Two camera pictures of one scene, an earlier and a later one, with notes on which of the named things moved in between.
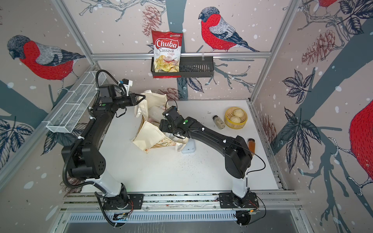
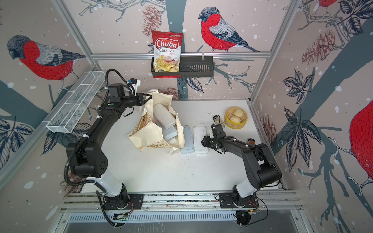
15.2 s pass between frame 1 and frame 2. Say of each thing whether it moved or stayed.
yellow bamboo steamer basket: stayed
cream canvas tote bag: moved
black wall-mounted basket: stayed
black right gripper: moved
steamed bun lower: stayed
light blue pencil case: stayed
